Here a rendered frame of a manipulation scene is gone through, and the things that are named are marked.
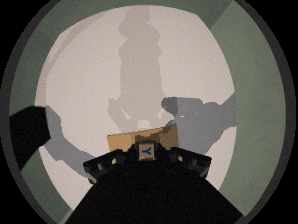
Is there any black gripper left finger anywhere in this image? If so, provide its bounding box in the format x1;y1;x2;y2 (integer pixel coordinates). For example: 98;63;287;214
83;141;139;185

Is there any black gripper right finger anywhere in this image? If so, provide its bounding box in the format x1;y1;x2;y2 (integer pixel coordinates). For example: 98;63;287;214
153;141;212;178

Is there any tan square mat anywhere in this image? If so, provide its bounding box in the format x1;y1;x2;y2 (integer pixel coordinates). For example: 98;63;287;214
106;125;179;152

